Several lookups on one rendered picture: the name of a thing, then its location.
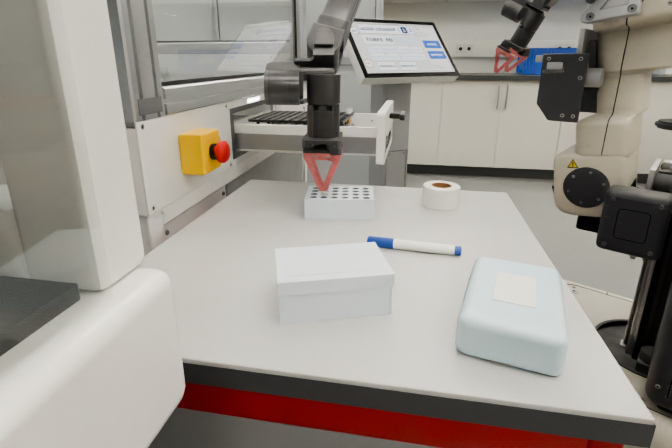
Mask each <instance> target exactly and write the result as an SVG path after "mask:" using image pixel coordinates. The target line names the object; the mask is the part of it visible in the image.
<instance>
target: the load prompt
mask: <svg viewBox="0 0 672 448"><path fill-rule="evenodd" d="M357 26H358V28H359V30H360V33H369V34H399V35H416V34H415V32H414V30H413V27H412V26H398V25H377V24H357Z"/></svg>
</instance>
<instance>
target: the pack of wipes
mask: <svg viewBox="0 0 672 448"><path fill-rule="evenodd" d="M568 346H569V343H568V333H567V325H566V316H565V308H564V299H563V291H562V282H561V275H560V274H559V272H558V271H557V270H555V269H553V268H547V267H541V266H535V265H529V264H524V263H518V262H512V261H506V260H500V259H494V258H488V257H479V258H478V259H477V260H476V261H475V263H474V267H473V270H472V274H471V275H470V278H469V281H468V285H467V288H466V291H465V295H464V298H463V302H462V307H461V311H460V314H459V317H458V323H457V333H456V347H457V348H458V350H459V351H460V352H462V353H464V354H468V355H472V356H476V357H480V358H483V359H487V360H491V361H495V362H499V363H503V364H507V365H511V366H514V367H518V368H522V369H526V370H530V371H534V372H538V373H542V374H545V375H549V376H558V375H560V374H561V373H562V372H563V370H564V366H565V361H566V356H567V351H568Z"/></svg>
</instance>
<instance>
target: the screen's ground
mask: <svg viewBox="0 0 672 448"><path fill-rule="evenodd" d="M357 24H377V25H398V26H412V27H413V30H414V32H415V34H416V35H399V34H369V33H360V34H361V35H352V37H353V39H354V41H355V44H356V46H357V48H358V51H359V53H360V56H361V58H362V60H363V59H372V58H371V56H370V54H369V51H368V49H367V47H366V45H397V46H422V48H423V51H424V53H425V55H426V57H427V59H428V60H372V62H373V64H374V66H375V68H366V70H367V72H368V73H409V72H455V70H454V68H453V66H452V64H451V62H450V60H449V58H448V56H447V54H446V52H445V50H444V48H443V46H442V44H441V42H440V40H439V38H438V36H437V34H436V32H435V30H434V28H433V26H432V25H412V24H391V23H371V22H353V24H352V26H353V27H358V26H357ZM384 36H407V37H417V38H418V40H419V42H420V44H421V45H419V44H387V42H386V40H385V37H384ZM422 40H429V41H439V43H440V45H441V47H442V48H425V46H424V44H423V42H422ZM427 51H444V53H445V55H446V57H447V59H430V57H429V55H428V52H427ZM393 61H395V63H396V65H397V67H398V70H399V71H380V69H379V66H378V64H377V62H393ZM398 61H415V62H416V64H417V67H418V69H419V70H412V71H402V70H401V68H400V66H399V63H398Z"/></svg>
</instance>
